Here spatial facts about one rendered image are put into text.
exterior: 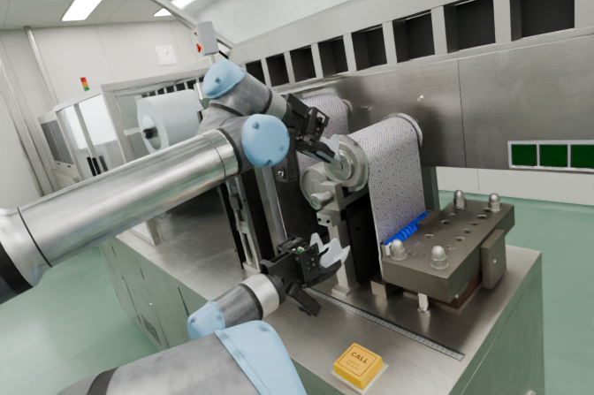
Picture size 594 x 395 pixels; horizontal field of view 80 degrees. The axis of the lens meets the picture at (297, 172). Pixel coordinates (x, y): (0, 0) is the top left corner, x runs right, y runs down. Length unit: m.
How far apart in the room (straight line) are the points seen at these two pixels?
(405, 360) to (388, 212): 0.34
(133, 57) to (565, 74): 6.08
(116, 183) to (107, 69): 5.93
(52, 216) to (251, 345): 0.26
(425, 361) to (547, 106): 0.62
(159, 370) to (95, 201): 0.21
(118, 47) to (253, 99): 5.87
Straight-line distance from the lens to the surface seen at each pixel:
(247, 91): 0.65
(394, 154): 0.96
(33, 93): 6.15
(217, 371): 0.29
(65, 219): 0.45
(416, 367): 0.82
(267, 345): 0.29
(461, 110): 1.07
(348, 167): 0.86
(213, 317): 0.63
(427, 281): 0.85
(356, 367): 0.79
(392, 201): 0.96
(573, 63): 0.98
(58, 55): 6.27
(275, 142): 0.51
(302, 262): 0.70
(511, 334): 1.04
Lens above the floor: 1.48
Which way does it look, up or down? 15 degrees down
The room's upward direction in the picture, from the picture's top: 12 degrees counter-clockwise
